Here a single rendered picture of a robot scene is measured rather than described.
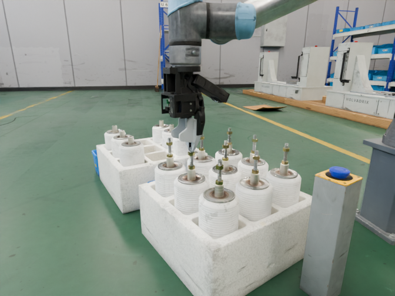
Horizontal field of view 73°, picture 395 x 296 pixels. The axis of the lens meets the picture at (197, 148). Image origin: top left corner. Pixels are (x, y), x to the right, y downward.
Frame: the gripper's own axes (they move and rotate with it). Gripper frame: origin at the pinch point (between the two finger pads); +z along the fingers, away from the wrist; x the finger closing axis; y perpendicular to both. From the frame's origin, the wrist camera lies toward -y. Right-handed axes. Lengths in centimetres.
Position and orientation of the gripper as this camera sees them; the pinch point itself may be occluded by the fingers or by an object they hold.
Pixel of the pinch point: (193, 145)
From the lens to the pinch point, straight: 69.9
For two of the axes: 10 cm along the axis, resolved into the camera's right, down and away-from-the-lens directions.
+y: -8.5, 1.6, -5.1
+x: 5.3, 2.5, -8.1
